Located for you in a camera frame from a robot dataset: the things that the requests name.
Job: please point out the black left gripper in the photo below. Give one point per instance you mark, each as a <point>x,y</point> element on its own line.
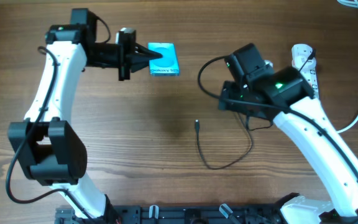
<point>133,57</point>

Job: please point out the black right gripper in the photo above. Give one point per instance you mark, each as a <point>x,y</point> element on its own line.
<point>234,106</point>

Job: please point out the blue Galaxy smartphone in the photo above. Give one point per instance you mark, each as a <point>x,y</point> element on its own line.
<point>167,66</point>

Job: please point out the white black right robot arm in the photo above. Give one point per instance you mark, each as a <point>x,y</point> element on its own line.
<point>288,101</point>

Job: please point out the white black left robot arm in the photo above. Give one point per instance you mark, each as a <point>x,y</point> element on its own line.
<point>44,142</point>

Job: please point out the white power strip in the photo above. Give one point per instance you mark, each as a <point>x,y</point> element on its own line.
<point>303,59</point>

